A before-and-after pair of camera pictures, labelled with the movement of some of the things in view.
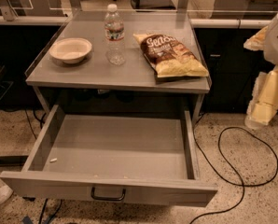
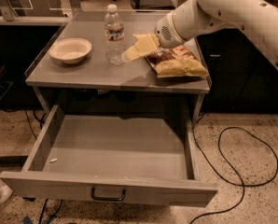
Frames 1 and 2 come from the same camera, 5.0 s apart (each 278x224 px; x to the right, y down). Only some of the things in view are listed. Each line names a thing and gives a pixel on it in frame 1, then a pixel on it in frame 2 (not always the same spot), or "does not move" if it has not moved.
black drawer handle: [106, 198] does not move
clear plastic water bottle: [114, 35] does not move
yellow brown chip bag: [170, 57] does not move
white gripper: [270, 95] -> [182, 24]
